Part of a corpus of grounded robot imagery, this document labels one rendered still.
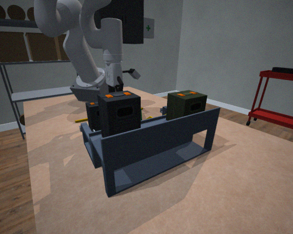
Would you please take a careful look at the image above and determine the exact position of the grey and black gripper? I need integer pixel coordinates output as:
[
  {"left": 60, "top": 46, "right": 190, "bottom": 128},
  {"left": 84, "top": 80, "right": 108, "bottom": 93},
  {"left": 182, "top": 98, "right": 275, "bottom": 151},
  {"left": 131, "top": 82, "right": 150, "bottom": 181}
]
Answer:
[{"left": 105, "top": 61, "right": 124, "bottom": 93}]

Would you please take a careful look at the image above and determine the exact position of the dark blue metal shelf rack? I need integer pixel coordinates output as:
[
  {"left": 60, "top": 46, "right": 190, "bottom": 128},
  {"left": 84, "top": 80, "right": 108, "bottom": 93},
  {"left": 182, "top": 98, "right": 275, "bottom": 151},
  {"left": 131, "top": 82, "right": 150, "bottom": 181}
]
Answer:
[{"left": 79, "top": 106, "right": 220, "bottom": 197}]

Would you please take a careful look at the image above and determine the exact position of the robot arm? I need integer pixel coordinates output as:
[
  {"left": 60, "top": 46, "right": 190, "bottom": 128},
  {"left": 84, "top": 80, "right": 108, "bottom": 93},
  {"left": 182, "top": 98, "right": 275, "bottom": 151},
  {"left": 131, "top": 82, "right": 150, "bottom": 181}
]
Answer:
[{"left": 34, "top": 0, "right": 123, "bottom": 88}]

